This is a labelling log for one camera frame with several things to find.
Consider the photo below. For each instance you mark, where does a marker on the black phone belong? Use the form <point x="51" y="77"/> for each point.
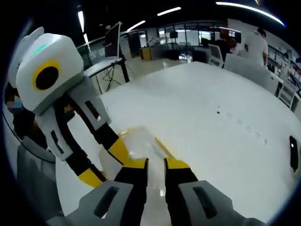
<point x="294" y="153"/>

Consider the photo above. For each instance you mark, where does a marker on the long ceiling light strip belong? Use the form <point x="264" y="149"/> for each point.
<point x="249" y="8"/>

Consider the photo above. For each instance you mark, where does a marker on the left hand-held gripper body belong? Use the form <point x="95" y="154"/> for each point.
<point x="63" y="54"/>

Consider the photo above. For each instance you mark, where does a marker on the wall screen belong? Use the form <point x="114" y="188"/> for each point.
<point x="231" y="34"/>

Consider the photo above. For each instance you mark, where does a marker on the white desk partition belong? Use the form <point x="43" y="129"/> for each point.
<point x="249" y="70"/>

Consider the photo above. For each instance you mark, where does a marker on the laptop stand with black legs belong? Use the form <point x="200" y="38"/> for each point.
<point x="101" y="67"/>

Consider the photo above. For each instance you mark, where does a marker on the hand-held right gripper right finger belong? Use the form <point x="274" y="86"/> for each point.
<point x="183" y="202"/>

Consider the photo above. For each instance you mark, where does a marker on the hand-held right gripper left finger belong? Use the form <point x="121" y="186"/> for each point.
<point x="122" y="202"/>

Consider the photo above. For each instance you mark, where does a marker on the short ceiling light strip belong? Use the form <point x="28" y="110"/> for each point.
<point x="136" y="25"/>
<point x="81" y="21"/>
<point x="168" y="11"/>

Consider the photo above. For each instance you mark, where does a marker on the open white laptop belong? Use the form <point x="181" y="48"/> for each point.
<point x="112" y="40"/>

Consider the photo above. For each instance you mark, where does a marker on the yellow cabinet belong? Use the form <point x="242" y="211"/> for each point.
<point x="145" y="54"/>

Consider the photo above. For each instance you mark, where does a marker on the white office chair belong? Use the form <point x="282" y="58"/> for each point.
<point x="215" y="55"/>
<point x="288" y="94"/>

